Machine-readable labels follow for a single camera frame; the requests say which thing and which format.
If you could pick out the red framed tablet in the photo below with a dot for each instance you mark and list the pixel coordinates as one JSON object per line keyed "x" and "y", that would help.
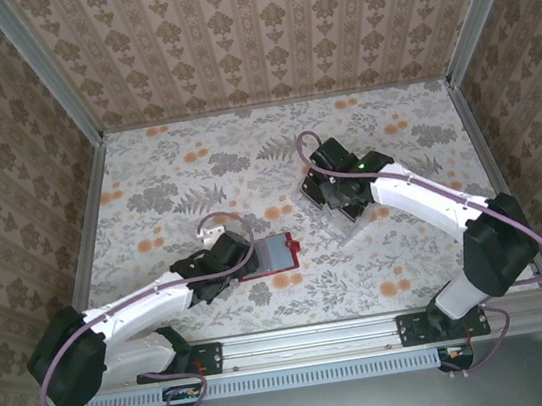
{"x": 275, "y": 253}

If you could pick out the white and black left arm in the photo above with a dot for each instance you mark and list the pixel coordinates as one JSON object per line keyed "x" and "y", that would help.
{"x": 138, "y": 302}

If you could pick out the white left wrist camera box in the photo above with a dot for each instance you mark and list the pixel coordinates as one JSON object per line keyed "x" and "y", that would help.
{"x": 212, "y": 235}

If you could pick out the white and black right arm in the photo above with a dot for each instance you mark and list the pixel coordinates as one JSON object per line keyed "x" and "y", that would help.
{"x": 417, "y": 197}

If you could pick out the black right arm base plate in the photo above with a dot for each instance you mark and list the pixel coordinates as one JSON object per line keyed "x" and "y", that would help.
{"x": 410, "y": 330}

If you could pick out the black slotted holder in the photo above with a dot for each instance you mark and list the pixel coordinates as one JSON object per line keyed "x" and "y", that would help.
{"x": 351, "y": 232}

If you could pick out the black credit card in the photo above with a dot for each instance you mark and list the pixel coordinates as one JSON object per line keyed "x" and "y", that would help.
{"x": 313, "y": 191}
{"x": 356, "y": 213}

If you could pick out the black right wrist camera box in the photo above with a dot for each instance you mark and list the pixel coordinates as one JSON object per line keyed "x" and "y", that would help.
{"x": 332, "y": 154}

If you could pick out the aluminium mounting rail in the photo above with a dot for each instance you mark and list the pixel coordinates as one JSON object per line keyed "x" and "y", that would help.
{"x": 311, "y": 344}

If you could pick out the black connector board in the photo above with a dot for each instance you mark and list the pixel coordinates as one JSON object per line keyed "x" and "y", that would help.
{"x": 182, "y": 397}
{"x": 457, "y": 358}

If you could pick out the aluminium table side rail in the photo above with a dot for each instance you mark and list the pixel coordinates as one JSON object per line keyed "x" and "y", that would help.
{"x": 498, "y": 181}
{"x": 88, "y": 239}

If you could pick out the aluminium frame post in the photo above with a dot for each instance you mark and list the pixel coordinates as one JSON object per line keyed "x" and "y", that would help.
{"x": 482, "y": 7}
{"x": 48, "y": 73}

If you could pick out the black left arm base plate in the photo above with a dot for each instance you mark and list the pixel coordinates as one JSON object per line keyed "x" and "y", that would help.
{"x": 212, "y": 357}

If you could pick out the floral patterned table cover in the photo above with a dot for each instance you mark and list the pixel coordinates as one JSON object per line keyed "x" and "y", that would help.
{"x": 171, "y": 176}

